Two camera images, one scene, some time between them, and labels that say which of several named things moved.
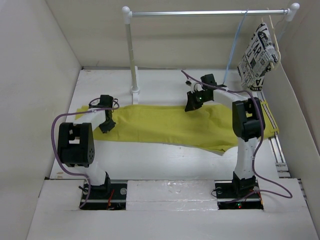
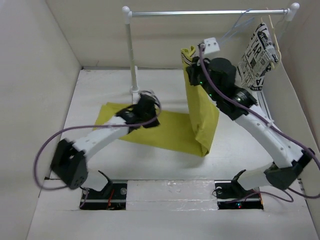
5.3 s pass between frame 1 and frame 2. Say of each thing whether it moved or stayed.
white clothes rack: stayed
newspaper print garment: stayed
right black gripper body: moved
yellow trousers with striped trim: moved
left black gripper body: moved
